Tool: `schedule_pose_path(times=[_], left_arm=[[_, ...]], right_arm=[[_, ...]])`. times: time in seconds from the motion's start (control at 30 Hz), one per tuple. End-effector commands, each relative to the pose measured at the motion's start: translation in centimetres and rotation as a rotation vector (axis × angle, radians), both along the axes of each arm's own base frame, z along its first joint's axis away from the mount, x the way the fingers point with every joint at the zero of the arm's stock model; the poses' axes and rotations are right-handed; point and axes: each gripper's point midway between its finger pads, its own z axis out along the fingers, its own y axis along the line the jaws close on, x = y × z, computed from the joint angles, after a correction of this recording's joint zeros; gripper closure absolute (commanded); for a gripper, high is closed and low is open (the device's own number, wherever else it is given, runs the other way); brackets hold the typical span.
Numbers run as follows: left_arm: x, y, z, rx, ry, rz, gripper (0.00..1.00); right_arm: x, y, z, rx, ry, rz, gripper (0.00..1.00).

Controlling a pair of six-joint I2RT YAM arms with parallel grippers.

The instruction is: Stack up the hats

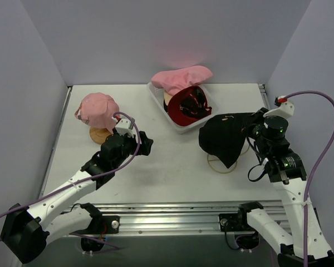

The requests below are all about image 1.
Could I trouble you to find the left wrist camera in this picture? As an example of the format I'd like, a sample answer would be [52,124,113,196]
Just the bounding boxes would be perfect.
[113,117,135,137]

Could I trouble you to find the black bucket hat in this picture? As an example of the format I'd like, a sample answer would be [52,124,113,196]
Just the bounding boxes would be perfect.
[198,113,244,168]

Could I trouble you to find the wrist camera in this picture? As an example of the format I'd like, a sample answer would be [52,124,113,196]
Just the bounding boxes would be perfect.
[263,96,294,119]
[113,117,135,137]

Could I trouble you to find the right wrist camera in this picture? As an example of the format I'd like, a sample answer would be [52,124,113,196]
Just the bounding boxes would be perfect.
[263,96,294,119]

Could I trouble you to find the red baseball cap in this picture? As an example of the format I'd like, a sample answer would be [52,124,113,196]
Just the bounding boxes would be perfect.
[167,86,212,127]

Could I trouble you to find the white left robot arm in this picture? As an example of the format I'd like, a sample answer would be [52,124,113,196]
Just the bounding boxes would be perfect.
[0,131,154,264]

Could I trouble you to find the white plastic basket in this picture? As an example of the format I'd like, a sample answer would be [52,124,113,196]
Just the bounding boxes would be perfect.
[147,82,219,134]

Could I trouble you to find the beige hat in basket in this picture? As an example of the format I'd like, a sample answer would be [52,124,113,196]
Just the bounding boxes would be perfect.
[163,91,173,113]

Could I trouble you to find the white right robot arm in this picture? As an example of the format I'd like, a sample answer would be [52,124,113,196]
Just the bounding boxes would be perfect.
[236,108,334,266]

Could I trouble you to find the pink hat in basket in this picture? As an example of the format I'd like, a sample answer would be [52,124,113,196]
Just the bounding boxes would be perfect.
[151,65,213,96]

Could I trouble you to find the wooden mushroom hat stand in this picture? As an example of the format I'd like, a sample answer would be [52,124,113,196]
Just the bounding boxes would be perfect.
[89,127,112,145]

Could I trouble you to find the pink baseball cap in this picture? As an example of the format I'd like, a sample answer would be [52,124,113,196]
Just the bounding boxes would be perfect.
[75,92,120,132]

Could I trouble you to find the aluminium mounting rail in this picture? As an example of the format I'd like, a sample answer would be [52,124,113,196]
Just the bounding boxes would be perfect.
[61,201,296,237]

